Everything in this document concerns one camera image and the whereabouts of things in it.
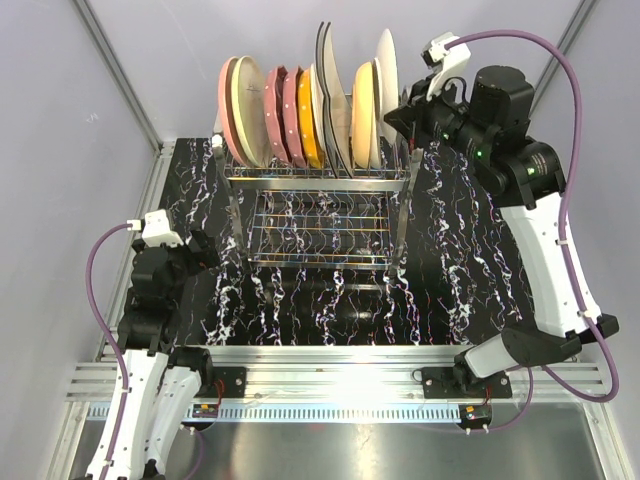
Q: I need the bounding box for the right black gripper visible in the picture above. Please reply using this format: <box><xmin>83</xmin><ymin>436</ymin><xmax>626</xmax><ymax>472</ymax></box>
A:
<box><xmin>386</xmin><ymin>72</ymin><xmax>493</xmax><ymax>161</ymax></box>

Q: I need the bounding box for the white plate with logo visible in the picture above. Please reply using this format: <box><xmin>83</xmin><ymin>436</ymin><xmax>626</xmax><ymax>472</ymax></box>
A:
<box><xmin>373</xmin><ymin>29</ymin><xmax>399</xmax><ymax>146</ymax></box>

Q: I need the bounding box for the beige tan round plate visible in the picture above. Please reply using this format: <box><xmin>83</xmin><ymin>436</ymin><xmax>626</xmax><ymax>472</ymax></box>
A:
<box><xmin>351</xmin><ymin>62</ymin><xmax>380</xmax><ymax>169</ymax></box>

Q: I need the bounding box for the square black-rimmed plate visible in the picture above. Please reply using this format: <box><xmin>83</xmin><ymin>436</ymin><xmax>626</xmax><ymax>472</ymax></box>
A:
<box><xmin>321</xmin><ymin>22</ymin><xmax>353</xmax><ymax>178</ymax></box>
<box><xmin>315</xmin><ymin>22</ymin><xmax>349</xmax><ymax>178</ymax></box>

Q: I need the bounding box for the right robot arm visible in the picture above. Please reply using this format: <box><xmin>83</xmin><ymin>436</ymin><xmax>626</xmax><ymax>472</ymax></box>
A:
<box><xmin>384</xmin><ymin>65</ymin><xmax>620</xmax><ymax>397</ymax></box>

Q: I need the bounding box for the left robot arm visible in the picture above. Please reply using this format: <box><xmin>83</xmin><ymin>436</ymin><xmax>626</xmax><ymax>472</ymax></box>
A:
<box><xmin>85</xmin><ymin>230</ymin><xmax>220</xmax><ymax>479</ymax></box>

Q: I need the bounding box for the stainless steel dish rack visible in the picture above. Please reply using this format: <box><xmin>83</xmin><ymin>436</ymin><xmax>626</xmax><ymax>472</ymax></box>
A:
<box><xmin>211</xmin><ymin>125</ymin><xmax>423</xmax><ymax>276</ymax></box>

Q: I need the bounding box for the white plate behind yellow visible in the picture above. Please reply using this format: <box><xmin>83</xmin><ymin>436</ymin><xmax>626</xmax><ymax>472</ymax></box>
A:
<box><xmin>310</xmin><ymin>63</ymin><xmax>326</xmax><ymax>152</ymax></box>

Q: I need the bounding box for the yellow dotted plate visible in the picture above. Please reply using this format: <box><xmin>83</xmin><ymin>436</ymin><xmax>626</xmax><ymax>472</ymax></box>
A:
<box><xmin>297</xmin><ymin>69</ymin><xmax>324</xmax><ymax>169</ymax></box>

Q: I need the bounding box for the pink dotted plate right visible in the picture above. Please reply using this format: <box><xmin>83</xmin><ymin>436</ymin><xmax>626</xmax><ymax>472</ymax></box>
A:
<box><xmin>282</xmin><ymin>67</ymin><xmax>307</xmax><ymax>168</ymax></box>

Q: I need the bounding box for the pink dotted plate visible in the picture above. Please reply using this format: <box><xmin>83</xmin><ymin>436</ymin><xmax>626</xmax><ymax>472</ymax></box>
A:
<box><xmin>282</xmin><ymin>67</ymin><xmax>307</xmax><ymax>168</ymax></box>
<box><xmin>263</xmin><ymin>65</ymin><xmax>292</xmax><ymax>165</ymax></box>

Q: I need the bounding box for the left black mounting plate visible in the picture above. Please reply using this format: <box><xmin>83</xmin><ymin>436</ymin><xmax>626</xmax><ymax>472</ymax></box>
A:
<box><xmin>198</xmin><ymin>366</ymin><xmax>248</xmax><ymax>399</ymax></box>

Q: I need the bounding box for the black mounting plate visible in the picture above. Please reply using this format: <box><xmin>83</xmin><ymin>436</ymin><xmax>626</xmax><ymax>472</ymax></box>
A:
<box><xmin>198</xmin><ymin>366</ymin><xmax>248</xmax><ymax>399</ymax></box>
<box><xmin>419</xmin><ymin>366</ymin><xmax>512</xmax><ymax>400</ymax></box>

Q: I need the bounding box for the pink dotted plate left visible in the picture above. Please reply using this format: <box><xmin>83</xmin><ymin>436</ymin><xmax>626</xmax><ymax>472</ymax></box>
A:
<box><xmin>263</xmin><ymin>65</ymin><xmax>292</xmax><ymax>165</ymax></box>

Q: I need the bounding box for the left small circuit board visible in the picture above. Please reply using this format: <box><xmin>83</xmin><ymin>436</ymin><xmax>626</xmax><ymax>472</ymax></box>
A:
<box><xmin>192</xmin><ymin>404</ymin><xmax>219</xmax><ymax>419</ymax></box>

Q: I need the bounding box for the small circuit board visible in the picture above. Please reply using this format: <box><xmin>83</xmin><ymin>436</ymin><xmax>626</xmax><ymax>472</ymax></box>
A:
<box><xmin>192</xmin><ymin>404</ymin><xmax>219</xmax><ymax>419</ymax></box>
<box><xmin>460</xmin><ymin>403</ymin><xmax>493</xmax><ymax>429</ymax></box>

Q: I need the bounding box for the cream round plate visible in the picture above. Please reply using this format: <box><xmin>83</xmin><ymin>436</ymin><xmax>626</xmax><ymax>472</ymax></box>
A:
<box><xmin>231</xmin><ymin>56</ymin><xmax>271</xmax><ymax>168</ymax></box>

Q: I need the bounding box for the pink round plate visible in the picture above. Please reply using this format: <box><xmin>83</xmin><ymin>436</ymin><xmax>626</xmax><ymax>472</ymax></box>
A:
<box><xmin>217</xmin><ymin>57</ymin><xmax>249</xmax><ymax>167</ymax></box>

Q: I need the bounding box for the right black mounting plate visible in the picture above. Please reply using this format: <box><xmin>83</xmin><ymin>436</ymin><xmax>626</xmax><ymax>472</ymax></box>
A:
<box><xmin>419</xmin><ymin>366</ymin><xmax>512</xmax><ymax>400</ymax></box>

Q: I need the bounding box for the right small circuit board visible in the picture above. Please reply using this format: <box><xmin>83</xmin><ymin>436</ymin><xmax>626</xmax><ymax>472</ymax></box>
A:
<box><xmin>460</xmin><ymin>403</ymin><xmax>493</xmax><ymax>429</ymax></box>

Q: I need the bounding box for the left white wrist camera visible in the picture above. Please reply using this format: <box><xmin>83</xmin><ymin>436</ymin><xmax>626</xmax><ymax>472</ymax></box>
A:
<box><xmin>126</xmin><ymin>209</ymin><xmax>184</xmax><ymax>248</ymax></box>

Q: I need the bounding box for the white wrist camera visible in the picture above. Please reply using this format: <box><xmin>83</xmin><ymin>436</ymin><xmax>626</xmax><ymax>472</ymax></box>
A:
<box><xmin>126</xmin><ymin>209</ymin><xmax>184</xmax><ymax>248</ymax></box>
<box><xmin>422</xmin><ymin>32</ymin><xmax>471</xmax><ymax>101</ymax></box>

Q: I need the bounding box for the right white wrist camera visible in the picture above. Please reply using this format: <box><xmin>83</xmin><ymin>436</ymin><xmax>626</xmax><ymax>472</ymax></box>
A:
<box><xmin>422</xmin><ymin>32</ymin><xmax>471</xmax><ymax>101</ymax></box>

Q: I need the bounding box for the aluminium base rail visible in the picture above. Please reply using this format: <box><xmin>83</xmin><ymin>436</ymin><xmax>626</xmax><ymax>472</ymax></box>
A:
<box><xmin>64</xmin><ymin>344</ymin><xmax>601</xmax><ymax>424</ymax></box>

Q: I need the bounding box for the right aluminium frame post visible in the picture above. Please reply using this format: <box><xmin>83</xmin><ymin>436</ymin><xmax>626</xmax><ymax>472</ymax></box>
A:
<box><xmin>532</xmin><ymin>0</ymin><xmax>601</xmax><ymax>110</ymax></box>

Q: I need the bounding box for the aluminium frame post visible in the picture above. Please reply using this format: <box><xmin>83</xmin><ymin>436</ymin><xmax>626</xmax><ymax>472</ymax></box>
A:
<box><xmin>70</xmin><ymin>0</ymin><xmax>164</xmax><ymax>156</ymax></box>
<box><xmin>532</xmin><ymin>0</ymin><xmax>601</xmax><ymax>110</ymax></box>

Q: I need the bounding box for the left aluminium frame post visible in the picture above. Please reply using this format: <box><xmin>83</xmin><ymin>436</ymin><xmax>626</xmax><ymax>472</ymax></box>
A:
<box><xmin>70</xmin><ymin>0</ymin><xmax>164</xmax><ymax>156</ymax></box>

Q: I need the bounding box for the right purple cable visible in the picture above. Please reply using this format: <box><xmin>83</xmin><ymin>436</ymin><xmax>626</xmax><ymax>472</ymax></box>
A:
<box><xmin>414</xmin><ymin>28</ymin><xmax>621</xmax><ymax>434</ymax></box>

